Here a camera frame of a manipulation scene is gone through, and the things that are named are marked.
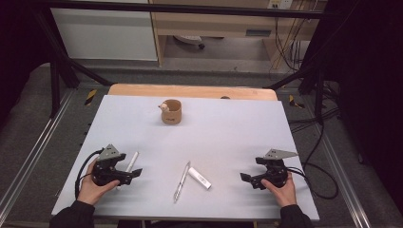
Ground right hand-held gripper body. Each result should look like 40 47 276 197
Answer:
250 148 298 191

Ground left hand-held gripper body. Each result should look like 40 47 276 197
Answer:
90 143 134 187

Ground white pen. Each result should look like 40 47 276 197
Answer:
115 151 140 191

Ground silver pen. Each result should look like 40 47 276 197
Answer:
173 161 192 204

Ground wooden pen holder cup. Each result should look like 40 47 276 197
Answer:
158 99 182 125

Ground person's right hand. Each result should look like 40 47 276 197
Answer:
260 172 297 208

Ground person's left hand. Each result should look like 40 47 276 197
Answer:
76 158 122 206

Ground white eraser stick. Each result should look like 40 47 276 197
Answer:
187 166 212 190

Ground white board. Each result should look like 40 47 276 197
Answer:
51 94 320 221

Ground yellow black tape strip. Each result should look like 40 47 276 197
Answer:
84 88 98 106
288 94 306 109

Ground wooden table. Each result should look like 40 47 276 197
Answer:
107 83 279 102

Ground white cabinet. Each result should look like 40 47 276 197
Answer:
50 8 159 62

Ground dark curtain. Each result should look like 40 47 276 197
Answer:
0 0 53 127
313 0 403 210

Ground office chair base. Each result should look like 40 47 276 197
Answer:
173 34 206 51

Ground wooden desk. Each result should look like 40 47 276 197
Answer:
148 0 327 67

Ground white power outlet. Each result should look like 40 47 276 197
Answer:
267 0 294 10

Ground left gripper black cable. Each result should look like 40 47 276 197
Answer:
74 147 106 200

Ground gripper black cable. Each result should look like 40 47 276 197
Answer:
286 162 339 200
74 147 106 200

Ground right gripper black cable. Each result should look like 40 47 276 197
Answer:
286 162 339 200

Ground aluminium rail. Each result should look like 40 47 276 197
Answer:
0 89 76 217
317 126 373 228

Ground black floor cables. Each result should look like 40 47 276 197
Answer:
288 80 342 134

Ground hanging cable bundle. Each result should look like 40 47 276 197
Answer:
269 12 307 73

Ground black metal frame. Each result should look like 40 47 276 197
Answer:
31 0 331 119

